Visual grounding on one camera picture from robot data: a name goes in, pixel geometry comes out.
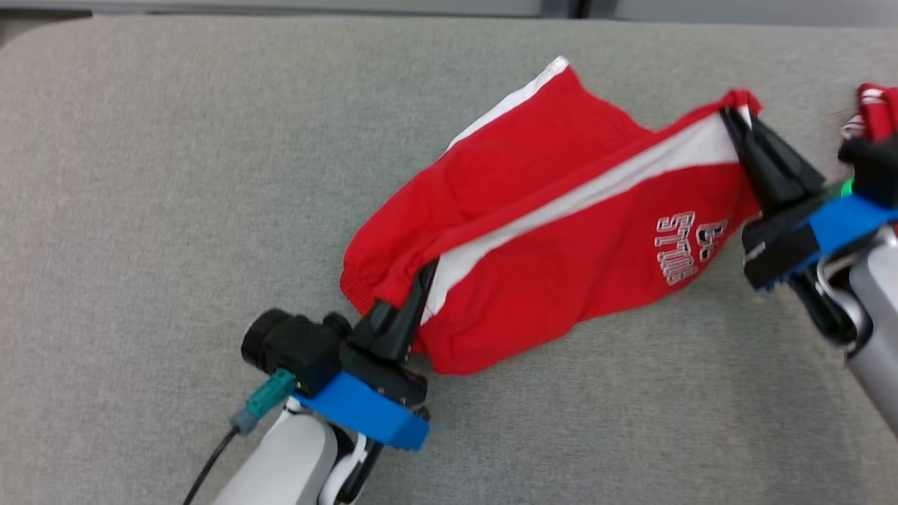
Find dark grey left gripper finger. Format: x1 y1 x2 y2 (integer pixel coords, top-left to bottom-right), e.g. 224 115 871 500
351 302 398 351
379 260 439 362

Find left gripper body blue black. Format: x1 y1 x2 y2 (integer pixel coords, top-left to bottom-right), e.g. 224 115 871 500
293 342 430 451

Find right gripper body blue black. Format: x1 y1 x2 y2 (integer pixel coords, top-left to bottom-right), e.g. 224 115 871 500
742 186 898 294

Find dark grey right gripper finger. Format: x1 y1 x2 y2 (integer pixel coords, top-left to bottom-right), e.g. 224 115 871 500
721 107 779 215
751 119 827 208

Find red white basketball jersey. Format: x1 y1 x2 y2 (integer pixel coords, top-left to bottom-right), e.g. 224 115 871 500
840 83 898 141

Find red white shorts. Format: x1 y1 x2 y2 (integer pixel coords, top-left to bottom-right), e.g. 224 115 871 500
340 56 764 376

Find black left arm cable teal plug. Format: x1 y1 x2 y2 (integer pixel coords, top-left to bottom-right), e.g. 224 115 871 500
182 370 297 505

